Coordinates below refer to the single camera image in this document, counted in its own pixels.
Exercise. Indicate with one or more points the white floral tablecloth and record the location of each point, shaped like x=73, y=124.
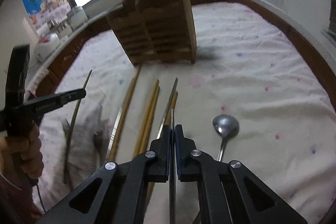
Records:
x=246, y=68

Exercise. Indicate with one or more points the wooden utensil holder box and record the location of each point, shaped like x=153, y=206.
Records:
x=155, y=30

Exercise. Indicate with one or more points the person's left hand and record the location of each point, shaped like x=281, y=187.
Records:
x=29, y=151

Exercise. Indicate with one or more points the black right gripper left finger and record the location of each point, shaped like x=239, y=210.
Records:
x=116, y=193

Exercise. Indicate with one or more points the steel spoon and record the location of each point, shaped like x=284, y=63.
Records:
x=227, y=127

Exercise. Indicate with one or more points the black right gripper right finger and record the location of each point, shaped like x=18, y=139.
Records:
x=229, y=192

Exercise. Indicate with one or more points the thin dark chopstick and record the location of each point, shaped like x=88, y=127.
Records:
x=68, y=129

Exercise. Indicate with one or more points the white red rice cooker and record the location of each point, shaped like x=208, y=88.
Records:
x=46, y=46

